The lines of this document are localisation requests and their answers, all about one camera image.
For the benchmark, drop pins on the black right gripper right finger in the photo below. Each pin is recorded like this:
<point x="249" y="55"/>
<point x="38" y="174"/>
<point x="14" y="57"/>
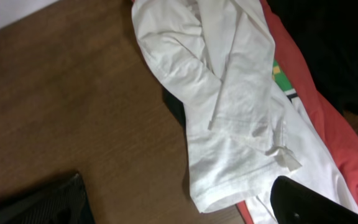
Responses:
<point x="293" y="203"/>

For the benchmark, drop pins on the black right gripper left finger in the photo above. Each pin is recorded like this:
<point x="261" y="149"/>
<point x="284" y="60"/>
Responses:
<point x="62" y="201"/>

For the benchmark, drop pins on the red garment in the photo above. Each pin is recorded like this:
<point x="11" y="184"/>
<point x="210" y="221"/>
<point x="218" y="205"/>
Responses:
<point x="337" y="133"/>

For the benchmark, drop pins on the white shirt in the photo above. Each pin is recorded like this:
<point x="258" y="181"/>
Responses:
<point x="238" y="124"/>

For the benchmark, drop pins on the dark grey garment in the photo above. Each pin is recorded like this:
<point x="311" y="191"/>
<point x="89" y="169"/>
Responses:
<point x="175" y="106"/>

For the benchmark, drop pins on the black garment in pile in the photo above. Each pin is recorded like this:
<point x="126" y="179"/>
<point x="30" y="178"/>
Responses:
<point x="326" y="32"/>

